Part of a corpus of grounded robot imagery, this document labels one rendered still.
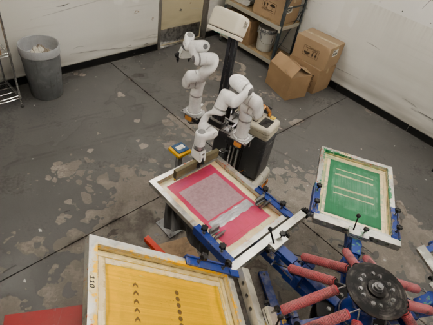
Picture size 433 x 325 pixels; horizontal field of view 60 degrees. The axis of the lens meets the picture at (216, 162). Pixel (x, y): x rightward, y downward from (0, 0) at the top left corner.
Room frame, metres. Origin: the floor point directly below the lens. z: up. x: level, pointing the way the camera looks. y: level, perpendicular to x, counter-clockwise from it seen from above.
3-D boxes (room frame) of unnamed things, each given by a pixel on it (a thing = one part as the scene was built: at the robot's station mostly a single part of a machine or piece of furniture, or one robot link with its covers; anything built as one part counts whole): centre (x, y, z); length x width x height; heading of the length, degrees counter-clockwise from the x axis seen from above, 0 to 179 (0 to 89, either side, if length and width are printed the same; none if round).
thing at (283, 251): (1.34, -0.49, 1.02); 0.17 x 0.06 x 0.05; 50
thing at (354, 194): (1.92, -1.03, 1.05); 1.08 x 0.61 x 0.23; 170
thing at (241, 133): (2.24, -0.15, 1.21); 0.16 x 0.13 x 0.15; 154
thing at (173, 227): (1.58, 0.11, 0.74); 0.46 x 0.04 x 0.42; 50
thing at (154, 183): (1.70, -0.06, 0.97); 0.79 x 0.58 x 0.04; 50
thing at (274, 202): (1.76, -0.42, 0.98); 0.30 x 0.05 x 0.07; 50
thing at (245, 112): (2.22, -0.15, 1.37); 0.13 x 0.10 x 0.16; 53
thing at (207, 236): (1.33, -0.07, 0.98); 0.30 x 0.05 x 0.07; 50
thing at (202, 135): (1.89, 0.10, 1.34); 0.15 x 0.10 x 0.11; 143
